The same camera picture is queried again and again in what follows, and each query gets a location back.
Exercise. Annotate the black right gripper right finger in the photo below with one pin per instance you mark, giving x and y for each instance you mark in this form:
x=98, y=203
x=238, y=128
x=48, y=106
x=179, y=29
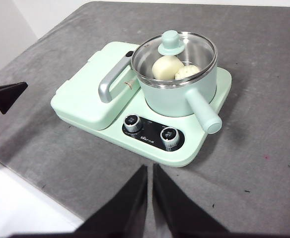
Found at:
x=179, y=213

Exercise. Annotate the plain white steamed bun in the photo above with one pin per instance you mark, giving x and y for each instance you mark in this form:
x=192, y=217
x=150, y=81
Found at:
x=166, y=68

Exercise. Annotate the black control panel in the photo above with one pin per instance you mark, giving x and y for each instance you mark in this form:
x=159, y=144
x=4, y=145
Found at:
x=150, y=138

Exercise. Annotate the mint green grill cover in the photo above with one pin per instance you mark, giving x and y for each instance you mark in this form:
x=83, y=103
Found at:
x=85, y=101

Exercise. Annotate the silver control knob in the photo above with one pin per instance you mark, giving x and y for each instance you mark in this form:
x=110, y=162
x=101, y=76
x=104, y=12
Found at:
x=170, y=136
x=133, y=122

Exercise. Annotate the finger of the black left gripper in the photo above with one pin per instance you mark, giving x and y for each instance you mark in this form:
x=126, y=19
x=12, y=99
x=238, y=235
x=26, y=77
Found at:
x=6, y=95

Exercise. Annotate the glass pot lid green knob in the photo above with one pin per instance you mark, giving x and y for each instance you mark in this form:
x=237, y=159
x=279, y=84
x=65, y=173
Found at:
x=171, y=42

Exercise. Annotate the twisted white bun green dots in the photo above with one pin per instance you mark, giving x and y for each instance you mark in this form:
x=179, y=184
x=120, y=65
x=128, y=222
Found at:
x=188, y=72

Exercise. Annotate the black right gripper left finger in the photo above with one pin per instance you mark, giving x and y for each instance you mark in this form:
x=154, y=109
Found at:
x=125, y=210

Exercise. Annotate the mint green breakfast maker base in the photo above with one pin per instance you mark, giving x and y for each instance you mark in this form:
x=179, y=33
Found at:
x=194, y=138

